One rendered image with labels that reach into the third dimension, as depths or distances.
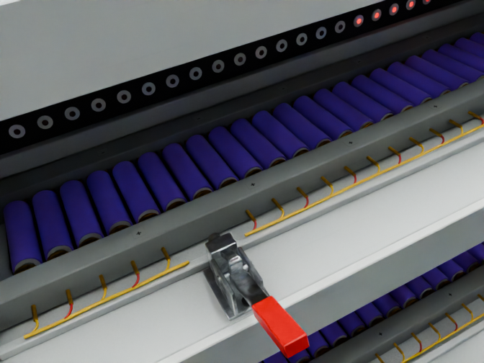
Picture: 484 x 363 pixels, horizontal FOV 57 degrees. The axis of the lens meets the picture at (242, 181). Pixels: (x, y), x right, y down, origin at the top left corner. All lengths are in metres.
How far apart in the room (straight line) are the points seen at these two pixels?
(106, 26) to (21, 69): 0.04
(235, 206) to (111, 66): 0.13
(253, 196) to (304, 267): 0.06
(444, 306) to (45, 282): 0.35
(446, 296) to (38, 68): 0.40
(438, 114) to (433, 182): 0.06
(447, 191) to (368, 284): 0.09
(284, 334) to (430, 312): 0.27
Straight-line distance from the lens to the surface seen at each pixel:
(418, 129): 0.37
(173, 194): 0.32
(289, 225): 0.30
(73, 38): 0.21
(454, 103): 0.40
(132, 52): 0.21
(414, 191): 0.34
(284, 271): 0.29
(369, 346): 0.44
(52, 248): 0.32
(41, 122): 0.37
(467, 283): 0.50
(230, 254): 0.26
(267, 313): 0.22
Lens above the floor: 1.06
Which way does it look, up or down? 23 degrees down
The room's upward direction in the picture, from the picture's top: 15 degrees counter-clockwise
